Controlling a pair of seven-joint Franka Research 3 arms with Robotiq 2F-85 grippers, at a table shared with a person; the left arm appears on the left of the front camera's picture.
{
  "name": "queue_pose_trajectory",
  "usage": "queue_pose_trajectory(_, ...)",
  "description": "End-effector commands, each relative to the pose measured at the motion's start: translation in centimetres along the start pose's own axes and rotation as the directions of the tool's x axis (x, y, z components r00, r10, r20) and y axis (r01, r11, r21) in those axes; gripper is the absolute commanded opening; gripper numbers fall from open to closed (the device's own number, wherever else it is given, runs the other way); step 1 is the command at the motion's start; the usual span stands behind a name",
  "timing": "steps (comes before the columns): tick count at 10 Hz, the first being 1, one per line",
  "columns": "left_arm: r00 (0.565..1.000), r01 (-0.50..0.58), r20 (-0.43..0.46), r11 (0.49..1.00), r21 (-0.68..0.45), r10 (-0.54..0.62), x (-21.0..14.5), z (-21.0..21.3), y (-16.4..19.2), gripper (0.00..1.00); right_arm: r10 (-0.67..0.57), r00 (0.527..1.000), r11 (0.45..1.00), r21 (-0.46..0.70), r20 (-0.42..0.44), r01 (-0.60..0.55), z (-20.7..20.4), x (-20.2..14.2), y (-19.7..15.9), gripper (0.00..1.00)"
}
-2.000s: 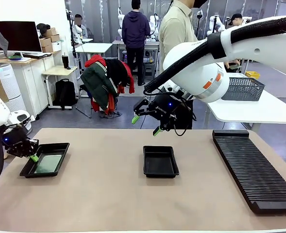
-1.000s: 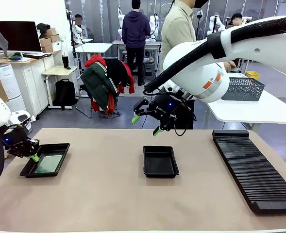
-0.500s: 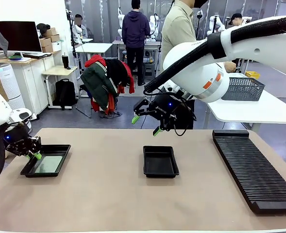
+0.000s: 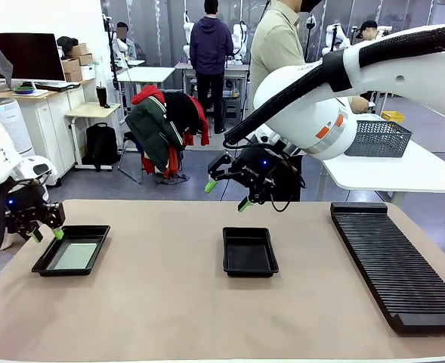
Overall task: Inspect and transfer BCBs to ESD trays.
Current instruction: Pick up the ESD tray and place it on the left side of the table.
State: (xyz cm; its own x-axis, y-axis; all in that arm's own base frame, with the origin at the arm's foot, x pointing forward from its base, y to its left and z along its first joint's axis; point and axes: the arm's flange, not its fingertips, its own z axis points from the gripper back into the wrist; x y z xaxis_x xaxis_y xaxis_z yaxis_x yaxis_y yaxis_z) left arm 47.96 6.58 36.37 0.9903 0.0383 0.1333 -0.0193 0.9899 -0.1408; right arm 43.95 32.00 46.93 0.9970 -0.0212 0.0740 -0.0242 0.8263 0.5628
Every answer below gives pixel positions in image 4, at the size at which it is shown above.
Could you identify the white storage box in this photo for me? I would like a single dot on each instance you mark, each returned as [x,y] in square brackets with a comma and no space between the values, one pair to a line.
[88,72]

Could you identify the black metal chair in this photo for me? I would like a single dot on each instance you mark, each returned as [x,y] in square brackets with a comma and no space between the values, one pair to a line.
[125,151]

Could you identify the dark green puffer jacket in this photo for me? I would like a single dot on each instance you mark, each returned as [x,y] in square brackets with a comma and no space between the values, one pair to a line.
[152,132]

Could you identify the person's right hand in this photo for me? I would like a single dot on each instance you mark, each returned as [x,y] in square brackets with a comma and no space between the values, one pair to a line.
[360,105]

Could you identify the red orange garment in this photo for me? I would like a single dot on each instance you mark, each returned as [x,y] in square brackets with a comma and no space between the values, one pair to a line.
[173,160]

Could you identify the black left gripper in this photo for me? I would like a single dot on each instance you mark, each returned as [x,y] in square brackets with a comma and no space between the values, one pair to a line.
[25,206]

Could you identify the black camera stand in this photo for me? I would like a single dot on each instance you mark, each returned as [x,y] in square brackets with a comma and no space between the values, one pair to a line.
[111,53]

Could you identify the pale green glass plate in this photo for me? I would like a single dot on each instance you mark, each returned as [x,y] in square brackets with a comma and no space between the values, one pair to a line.
[76,256]

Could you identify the red jacket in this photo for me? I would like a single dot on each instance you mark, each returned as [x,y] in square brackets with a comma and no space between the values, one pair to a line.
[148,92]

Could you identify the white work table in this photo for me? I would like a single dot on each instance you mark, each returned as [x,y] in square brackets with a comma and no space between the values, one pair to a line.
[146,73]

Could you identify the seated person in grey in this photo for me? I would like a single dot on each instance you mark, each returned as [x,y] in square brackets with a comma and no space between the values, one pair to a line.
[125,43]

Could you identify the black tumbler with straw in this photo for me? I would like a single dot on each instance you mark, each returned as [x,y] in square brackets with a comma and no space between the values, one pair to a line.
[102,96]

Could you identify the person in navy hoodie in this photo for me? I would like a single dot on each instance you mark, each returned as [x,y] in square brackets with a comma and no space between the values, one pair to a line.
[211,49]

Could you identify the black backpack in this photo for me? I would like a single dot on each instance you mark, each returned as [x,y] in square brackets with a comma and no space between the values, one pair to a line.
[102,145]

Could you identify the brown cardboard box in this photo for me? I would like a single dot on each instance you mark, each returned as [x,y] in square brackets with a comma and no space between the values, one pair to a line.
[85,59]
[73,76]
[70,66]
[79,50]

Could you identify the grey mesh basket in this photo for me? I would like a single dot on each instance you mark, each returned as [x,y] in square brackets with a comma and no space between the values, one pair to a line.
[381,140]

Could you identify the black plastic ESD tray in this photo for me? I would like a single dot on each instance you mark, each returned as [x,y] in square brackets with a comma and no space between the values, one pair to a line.
[93,234]
[250,257]

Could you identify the black slotted board rack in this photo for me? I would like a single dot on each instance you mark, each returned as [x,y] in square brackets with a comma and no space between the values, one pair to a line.
[396,264]

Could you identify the small beige side table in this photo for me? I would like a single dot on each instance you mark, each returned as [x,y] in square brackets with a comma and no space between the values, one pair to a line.
[93,110]

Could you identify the person in beige shirt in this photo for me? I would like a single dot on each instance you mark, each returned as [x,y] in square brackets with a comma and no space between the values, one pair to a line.
[275,49]

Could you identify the black bag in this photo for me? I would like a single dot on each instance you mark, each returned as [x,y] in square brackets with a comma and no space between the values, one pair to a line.
[66,43]

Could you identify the yellow plastic bin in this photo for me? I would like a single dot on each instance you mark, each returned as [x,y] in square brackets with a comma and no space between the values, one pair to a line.
[393,116]

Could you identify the white desk cabinet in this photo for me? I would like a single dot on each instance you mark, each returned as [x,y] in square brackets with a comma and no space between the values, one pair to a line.
[52,117]

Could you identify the black computer monitor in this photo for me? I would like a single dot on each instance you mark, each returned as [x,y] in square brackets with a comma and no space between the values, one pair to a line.
[25,56]

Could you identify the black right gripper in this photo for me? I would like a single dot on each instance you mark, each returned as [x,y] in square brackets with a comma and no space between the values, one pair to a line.
[260,170]

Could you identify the black jacket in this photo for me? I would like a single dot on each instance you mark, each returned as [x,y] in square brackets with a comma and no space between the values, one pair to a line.
[182,109]

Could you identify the person with black cap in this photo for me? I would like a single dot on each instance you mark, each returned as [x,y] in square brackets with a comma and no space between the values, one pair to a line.
[369,30]

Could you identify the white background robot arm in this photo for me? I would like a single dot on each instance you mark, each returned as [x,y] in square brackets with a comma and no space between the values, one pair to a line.
[337,34]

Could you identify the white air purifier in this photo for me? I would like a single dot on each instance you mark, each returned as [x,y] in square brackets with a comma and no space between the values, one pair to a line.
[14,125]

